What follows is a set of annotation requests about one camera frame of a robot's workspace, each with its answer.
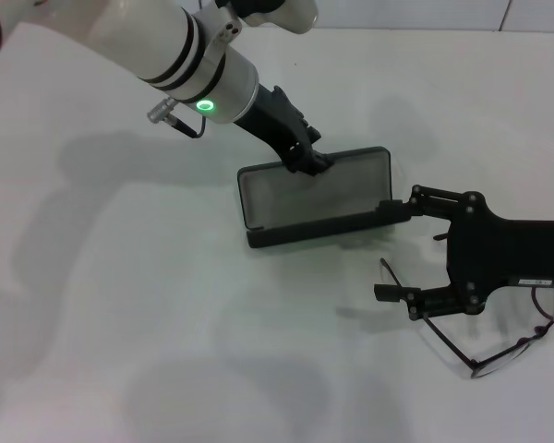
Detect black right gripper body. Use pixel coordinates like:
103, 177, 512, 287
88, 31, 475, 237
445, 191, 554, 316

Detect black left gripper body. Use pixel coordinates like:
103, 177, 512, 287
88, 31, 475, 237
233, 85, 322, 173

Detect black glasses case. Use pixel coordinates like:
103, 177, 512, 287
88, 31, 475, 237
236, 146, 393, 250

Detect black thin-framed glasses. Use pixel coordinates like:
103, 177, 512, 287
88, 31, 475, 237
380, 233, 554, 379

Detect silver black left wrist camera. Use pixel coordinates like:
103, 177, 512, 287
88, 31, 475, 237
214, 0, 319, 34

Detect left arm cable with connector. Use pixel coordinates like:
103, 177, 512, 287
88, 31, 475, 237
147, 99, 209, 138

